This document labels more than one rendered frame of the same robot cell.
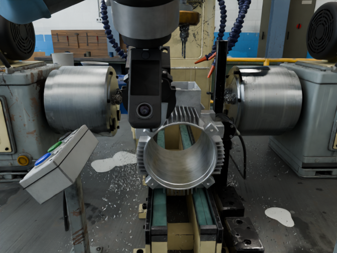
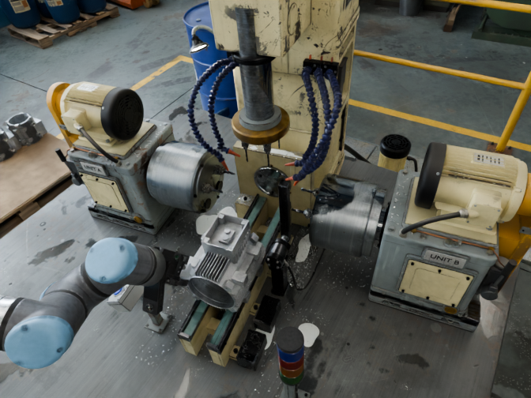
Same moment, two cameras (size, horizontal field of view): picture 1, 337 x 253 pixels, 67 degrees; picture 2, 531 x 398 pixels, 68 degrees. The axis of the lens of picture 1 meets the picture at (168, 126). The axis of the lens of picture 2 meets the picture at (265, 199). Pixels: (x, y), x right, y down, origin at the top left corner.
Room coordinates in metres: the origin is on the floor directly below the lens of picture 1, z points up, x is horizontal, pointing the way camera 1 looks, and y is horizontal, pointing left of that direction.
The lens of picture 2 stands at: (0.02, -0.47, 2.03)
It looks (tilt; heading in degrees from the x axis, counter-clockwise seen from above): 46 degrees down; 27
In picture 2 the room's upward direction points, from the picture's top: 5 degrees counter-clockwise
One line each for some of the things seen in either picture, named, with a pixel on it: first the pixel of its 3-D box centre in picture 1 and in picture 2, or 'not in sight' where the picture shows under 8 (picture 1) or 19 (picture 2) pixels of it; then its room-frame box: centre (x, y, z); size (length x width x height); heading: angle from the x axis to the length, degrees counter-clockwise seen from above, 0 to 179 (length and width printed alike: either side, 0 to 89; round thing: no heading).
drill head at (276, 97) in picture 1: (264, 101); (355, 217); (0.90, -0.35, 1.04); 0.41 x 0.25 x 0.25; 91
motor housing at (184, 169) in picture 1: (177, 140); (225, 266); (0.59, -0.02, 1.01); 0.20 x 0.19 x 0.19; 1
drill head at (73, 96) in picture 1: (73, 102); (176, 174); (0.89, 0.34, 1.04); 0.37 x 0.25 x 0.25; 91
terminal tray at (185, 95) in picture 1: (177, 99); (227, 238); (0.63, -0.02, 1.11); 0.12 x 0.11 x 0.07; 1
